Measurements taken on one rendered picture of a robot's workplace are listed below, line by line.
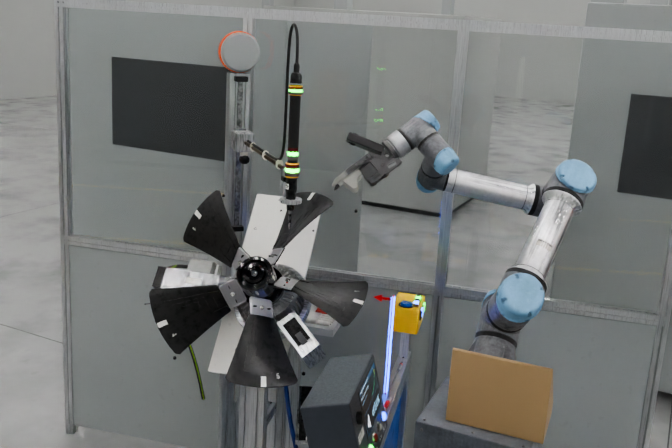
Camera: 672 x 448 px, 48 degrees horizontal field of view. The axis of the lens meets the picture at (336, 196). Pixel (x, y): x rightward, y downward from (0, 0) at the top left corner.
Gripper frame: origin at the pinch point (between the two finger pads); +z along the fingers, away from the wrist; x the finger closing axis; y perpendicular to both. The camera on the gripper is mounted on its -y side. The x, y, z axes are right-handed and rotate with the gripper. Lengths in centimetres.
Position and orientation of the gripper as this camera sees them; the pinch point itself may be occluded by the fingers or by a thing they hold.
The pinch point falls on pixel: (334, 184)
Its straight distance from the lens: 223.5
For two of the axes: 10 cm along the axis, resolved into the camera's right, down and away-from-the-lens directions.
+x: 0.5, 1.2, 9.9
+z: -8.0, 6.0, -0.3
